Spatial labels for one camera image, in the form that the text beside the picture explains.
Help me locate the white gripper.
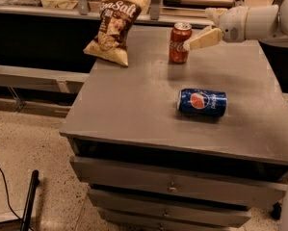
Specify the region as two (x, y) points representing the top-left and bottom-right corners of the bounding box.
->
(183, 6), (249, 51)

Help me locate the bottom grey drawer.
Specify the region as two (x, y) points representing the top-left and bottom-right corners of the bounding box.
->
(99, 209), (233, 231)

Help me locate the grey drawer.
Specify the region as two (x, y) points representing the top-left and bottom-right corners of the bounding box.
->
(88, 189), (251, 228)
(99, 209), (233, 231)
(70, 156), (287, 209)

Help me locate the red coke can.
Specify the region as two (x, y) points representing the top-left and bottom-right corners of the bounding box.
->
(170, 22), (193, 64)

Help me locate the black pole stand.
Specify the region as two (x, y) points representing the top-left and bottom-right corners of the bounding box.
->
(20, 170), (39, 231)

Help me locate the black caster wheel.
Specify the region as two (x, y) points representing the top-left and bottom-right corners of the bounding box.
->
(271, 202), (282, 220)

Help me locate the brown sea salt chip bag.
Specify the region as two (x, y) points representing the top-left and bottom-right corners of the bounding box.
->
(84, 0), (149, 66)

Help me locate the grey metal shelf rail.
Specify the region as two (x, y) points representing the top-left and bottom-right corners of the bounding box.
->
(0, 65), (89, 93)

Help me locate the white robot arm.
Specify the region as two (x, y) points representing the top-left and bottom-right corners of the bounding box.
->
(183, 0), (288, 50)

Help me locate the middle grey drawer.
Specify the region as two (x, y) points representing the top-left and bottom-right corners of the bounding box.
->
(88, 189), (251, 228)

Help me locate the blue pepsi can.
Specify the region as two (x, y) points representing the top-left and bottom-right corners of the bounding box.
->
(177, 89), (227, 117)

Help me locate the black cable on floor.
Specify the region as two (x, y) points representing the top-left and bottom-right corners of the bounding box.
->
(0, 148), (34, 231)

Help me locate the grey drawer cabinet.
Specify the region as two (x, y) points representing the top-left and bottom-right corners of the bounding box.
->
(59, 25), (288, 231)

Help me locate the top grey drawer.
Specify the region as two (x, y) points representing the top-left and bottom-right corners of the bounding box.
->
(70, 156), (287, 209)

